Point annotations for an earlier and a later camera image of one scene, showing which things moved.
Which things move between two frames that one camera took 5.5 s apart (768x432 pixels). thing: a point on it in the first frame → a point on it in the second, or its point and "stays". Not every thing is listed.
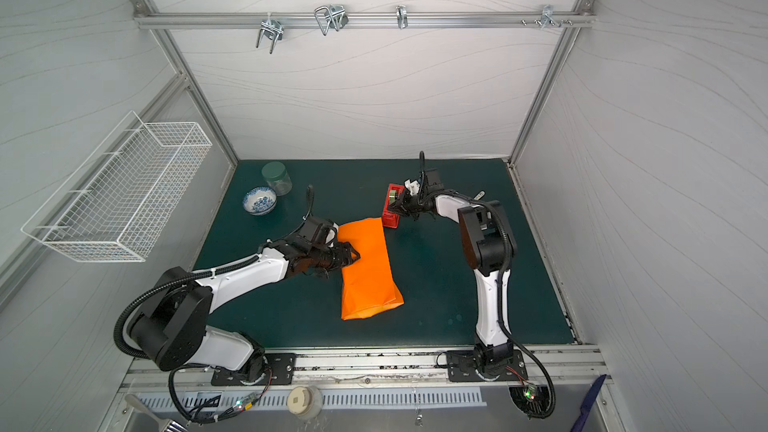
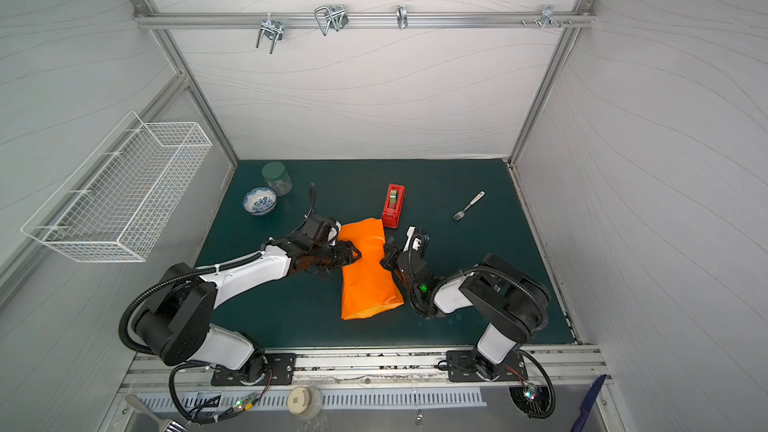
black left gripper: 343,257 stays
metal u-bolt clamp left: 273,30 stays
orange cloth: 368,285 stays
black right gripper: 405,204 → 395,257
